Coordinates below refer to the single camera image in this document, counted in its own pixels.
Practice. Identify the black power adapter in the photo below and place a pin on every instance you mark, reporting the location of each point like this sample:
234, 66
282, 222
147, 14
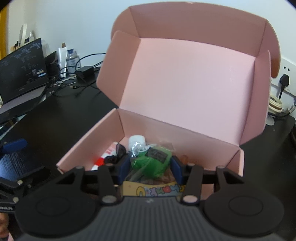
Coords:
85, 73

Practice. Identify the clear small bottle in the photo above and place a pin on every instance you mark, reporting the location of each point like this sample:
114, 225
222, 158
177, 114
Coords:
72, 61

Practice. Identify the green items plastic bag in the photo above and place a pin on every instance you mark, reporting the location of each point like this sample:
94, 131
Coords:
148, 161

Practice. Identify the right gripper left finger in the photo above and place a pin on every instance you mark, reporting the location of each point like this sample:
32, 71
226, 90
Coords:
110, 177

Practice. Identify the pink cardboard box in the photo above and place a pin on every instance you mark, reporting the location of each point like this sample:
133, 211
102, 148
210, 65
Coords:
195, 76

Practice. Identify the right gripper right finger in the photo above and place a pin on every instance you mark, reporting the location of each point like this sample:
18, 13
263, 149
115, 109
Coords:
190, 175

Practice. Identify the beige tape roll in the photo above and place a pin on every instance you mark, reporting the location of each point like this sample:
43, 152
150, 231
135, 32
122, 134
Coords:
275, 104

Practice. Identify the white squeeze tube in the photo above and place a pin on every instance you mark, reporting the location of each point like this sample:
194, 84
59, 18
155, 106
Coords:
62, 55

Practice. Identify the white red tube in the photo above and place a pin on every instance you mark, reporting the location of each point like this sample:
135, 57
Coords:
133, 142

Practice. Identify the black small object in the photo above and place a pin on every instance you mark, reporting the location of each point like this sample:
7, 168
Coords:
116, 156

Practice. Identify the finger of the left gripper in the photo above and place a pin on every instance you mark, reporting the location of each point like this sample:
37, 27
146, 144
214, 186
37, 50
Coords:
14, 146

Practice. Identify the black laptop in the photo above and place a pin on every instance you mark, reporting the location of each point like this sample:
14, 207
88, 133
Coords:
23, 80

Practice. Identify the white wall socket strip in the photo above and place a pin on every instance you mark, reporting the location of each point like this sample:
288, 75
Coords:
288, 96

